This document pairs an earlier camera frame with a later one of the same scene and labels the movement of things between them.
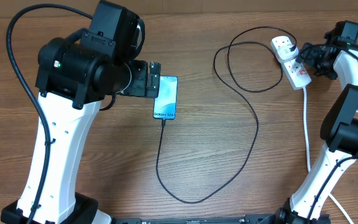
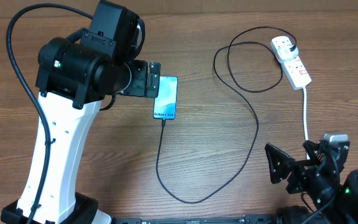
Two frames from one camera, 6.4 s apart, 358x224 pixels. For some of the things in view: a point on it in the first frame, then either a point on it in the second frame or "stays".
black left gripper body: (138, 84) stays
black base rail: (247, 219) stays
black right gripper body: (316, 61) → (302, 182)
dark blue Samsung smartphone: (165, 106) stays
